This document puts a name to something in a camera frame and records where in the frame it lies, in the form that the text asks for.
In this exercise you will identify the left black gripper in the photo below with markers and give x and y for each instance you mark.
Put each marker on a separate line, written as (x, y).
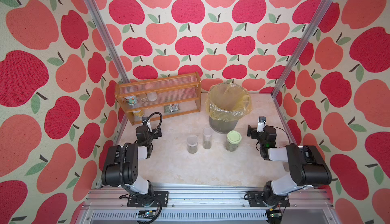
(143, 131)

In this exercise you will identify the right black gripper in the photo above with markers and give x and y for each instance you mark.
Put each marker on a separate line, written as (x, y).
(254, 132)

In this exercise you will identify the ribbed glass jar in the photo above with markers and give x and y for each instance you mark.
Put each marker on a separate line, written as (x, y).
(230, 147)

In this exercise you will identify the green jar lid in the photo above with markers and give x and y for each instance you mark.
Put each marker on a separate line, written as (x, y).
(234, 137)

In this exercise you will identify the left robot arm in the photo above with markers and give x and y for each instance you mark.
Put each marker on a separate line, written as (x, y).
(121, 164)

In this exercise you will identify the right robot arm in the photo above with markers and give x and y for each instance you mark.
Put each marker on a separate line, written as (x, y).
(307, 167)

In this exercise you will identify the green mung bean packet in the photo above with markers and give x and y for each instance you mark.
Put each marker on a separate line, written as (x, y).
(171, 108)

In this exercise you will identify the yellow small can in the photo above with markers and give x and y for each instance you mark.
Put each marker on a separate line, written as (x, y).
(139, 113)

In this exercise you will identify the green white cup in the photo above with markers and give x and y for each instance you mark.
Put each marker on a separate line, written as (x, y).
(131, 100)

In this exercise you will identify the white pink bottle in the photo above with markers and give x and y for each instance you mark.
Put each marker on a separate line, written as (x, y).
(152, 96)

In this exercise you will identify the short clear plastic jar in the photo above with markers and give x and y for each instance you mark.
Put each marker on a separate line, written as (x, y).
(192, 144)

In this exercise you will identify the metal mesh trash bin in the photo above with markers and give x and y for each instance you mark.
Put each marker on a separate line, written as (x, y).
(224, 123)

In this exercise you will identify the yellow plastic bin liner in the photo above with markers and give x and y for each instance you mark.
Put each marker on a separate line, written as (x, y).
(228, 105)

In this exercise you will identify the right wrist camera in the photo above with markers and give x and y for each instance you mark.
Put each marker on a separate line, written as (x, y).
(261, 124)

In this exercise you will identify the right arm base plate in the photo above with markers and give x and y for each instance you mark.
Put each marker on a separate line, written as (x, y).
(266, 199)

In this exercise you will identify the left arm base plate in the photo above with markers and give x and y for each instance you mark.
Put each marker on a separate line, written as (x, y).
(159, 199)

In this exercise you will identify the aluminium frame rail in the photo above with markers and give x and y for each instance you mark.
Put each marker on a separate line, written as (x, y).
(206, 204)

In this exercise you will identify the left aluminium corner post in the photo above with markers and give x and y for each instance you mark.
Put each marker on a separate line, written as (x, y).
(107, 39)

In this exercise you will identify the aluminium corner post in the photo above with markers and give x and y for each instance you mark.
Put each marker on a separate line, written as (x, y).
(107, 39)
(310, 30)

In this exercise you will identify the right aluminium corner post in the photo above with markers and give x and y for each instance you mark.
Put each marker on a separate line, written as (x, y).
(310, 30)

